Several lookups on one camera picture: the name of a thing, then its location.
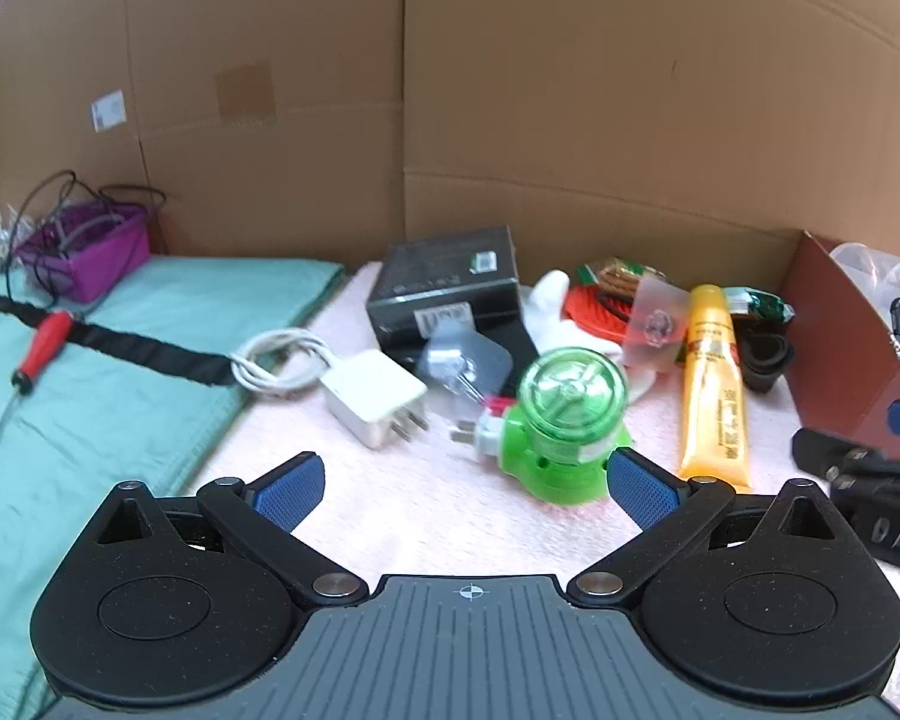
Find purple plastic basket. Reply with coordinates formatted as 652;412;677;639
13;202;151;305

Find clear adhesive hook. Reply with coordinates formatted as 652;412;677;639
420;321;512;413
621;275;691;374

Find clear cookie packet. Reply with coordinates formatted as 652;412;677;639
576;257;668;293

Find black cardboard box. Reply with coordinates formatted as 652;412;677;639
365;223;522;350

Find teal cloth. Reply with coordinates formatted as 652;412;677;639
0;255;346;720

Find green foil snack packet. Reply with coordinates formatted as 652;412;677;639
724;286;790;325

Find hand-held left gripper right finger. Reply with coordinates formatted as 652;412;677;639
568;447;852;610

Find black strap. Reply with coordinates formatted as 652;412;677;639
0;285;245;389

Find yellow tube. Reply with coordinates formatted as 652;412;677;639
679;283;751;492

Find green plug-in repellent device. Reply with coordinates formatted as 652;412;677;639
450;345;635;507

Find brown cardboard box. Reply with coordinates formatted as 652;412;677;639
780;231;900;458

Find white power adapter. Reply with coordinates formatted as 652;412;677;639
321;349;430;451

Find white charging cable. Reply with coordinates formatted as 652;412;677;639
229;328;336;398

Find clear plastic containers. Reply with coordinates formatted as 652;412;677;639
829;241;900;308

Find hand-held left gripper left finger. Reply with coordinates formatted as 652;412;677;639
71;452;370;607

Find black rubber bands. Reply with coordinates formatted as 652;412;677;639
736;321;796;395

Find pink fluffy blanket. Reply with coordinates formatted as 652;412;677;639
172;261;900;720

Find red handled screwdriver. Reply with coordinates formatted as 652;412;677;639
0;309;74;488

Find black cable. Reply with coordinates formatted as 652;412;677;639
7;169;167;295

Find large cardboard backdrop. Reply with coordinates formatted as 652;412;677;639
0;0;900;278

